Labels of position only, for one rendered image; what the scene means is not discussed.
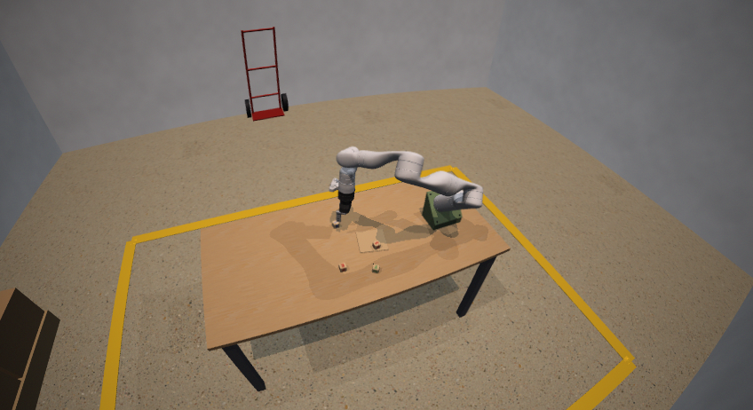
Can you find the beige flat mat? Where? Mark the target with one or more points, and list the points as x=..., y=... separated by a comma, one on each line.
x=366, y=238

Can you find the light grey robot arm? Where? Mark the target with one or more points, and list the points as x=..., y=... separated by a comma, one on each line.
x=408, y=170

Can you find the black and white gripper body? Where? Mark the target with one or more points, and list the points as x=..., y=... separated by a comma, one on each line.
x=345, y=194

